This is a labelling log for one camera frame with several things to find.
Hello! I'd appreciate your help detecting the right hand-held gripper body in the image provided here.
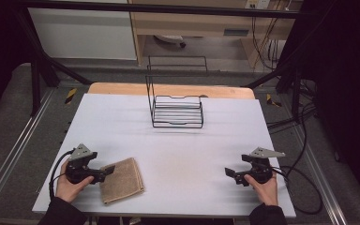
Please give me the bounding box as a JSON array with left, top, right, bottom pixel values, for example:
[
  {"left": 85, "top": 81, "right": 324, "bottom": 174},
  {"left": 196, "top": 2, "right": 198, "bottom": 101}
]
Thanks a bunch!
[{"left": 241, "top": 146, "right": 286, "bottom": 185}]

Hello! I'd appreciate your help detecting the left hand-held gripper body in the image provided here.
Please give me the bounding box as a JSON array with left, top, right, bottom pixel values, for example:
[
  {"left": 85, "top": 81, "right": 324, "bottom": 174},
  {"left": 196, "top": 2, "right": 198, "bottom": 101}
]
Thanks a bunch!
[{"left": 65, "top": 142, "right": 101, "bottom": 185}]

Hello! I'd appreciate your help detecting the tan towel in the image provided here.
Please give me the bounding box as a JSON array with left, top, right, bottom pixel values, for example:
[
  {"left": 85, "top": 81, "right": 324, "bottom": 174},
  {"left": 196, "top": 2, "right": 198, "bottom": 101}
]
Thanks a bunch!
[{"left": 98, "top": 157, "right": 146, "bottom": 206}]

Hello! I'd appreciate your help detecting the person's left hand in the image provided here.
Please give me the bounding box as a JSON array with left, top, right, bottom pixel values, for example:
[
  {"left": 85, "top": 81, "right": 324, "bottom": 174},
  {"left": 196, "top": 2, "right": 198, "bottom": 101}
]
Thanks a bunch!
[{"left": 54, "top": 158, "right": 95, "bottom": 204}]

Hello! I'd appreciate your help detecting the person's right hand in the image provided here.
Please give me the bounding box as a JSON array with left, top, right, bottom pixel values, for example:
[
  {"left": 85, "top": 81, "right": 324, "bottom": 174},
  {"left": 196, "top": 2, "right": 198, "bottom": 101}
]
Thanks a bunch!
[{"left": 244, "top": 172, "right": 279, "bottom": 207}]

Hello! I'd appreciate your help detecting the yellow black tape marker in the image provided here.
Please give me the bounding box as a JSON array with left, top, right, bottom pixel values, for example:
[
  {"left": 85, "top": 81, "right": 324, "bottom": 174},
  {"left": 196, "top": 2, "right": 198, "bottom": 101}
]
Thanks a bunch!
[
  {"left": 64, "top": 87, "right": 78, "bottom": 106},
  {"left": 265, "top": 93, "right": 283, "bottom": 109}
]

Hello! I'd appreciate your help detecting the wooden table board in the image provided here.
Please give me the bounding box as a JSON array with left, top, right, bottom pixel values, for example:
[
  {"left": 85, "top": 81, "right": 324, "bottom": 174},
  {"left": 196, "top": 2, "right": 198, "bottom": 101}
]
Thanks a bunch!
[{"left": 87, "top": 82, "right": 256, "bottom": 100}]

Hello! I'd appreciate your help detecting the white cabinet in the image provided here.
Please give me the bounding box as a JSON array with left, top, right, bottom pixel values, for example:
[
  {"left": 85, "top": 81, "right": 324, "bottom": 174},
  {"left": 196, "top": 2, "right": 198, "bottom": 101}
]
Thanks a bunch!
[{"left": 27, "top": 7, "right": 138, "bottom": 61}]

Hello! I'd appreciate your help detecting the office chair base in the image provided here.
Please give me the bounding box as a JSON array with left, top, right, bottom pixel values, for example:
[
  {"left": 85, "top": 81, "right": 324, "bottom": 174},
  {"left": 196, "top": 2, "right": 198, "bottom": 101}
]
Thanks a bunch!
[{"left": 154, "top": 34, "right": 188, "bottom": 49}]

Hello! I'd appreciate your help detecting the wooden desk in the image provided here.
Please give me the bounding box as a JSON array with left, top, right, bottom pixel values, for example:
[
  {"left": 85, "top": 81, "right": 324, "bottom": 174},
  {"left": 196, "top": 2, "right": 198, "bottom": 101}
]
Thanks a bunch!
[{"left": 127, "top": 0, "right": 305, "bottom": 68}]

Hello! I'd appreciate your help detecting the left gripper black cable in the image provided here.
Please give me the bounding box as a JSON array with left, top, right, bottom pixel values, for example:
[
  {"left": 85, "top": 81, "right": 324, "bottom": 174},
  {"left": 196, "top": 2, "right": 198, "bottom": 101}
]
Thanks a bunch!
[{"left": 48, "top": 149, "right": 76, "bottom": 202}]

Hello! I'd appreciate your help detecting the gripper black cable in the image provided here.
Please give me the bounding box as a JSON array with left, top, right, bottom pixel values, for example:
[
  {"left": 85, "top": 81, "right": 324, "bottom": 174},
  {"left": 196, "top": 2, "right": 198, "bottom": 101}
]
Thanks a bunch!
[
  {"left": 48, "top": 149, "right": 76, "bottom": 202},
  {"left": 271, "top": 164, "right": 323, "bottom": 217}
]

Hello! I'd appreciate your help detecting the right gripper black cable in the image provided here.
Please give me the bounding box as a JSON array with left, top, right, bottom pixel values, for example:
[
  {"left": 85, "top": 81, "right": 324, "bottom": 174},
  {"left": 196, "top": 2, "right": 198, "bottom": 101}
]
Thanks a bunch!
[{"left": 271, "top": 164, "right": 323, "bottom": 217}]

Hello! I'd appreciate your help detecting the aluminium floor rail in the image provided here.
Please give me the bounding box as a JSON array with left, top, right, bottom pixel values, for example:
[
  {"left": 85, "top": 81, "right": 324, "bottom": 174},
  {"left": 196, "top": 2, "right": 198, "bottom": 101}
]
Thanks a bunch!
[
  {"left": 0, "top": 88, "right": 57, "bottom": 217},
  {"left": 289, "top": 121, "right": 349, "bottom": 225}
]

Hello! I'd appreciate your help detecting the black wire rack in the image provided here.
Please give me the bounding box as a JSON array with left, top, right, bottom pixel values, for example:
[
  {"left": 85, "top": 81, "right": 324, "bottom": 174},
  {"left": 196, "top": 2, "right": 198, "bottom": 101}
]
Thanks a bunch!
[{"left": 145, "top": 54, "right": 209, "bottom": 129}]

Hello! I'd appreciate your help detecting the black metal frame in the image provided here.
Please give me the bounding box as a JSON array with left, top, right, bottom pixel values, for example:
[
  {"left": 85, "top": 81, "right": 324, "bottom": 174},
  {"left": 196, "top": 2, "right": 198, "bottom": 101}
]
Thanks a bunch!
[{"left": 10, "top": 0, "right": 336, "bottom": 123}]

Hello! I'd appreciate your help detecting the bundle of black cables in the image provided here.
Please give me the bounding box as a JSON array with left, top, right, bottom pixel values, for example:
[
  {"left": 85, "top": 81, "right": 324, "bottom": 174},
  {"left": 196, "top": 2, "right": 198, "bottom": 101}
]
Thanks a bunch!
[{"left": 250, "top": 8, "right": 284, "bottom": 72}]

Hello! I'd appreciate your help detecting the wall power outlet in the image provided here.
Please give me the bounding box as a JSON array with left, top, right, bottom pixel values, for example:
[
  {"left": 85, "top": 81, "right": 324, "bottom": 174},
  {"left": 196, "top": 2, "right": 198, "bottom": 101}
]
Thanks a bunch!
[{"left": 245, "top": 0, "right": 272, "bottom": 10}]

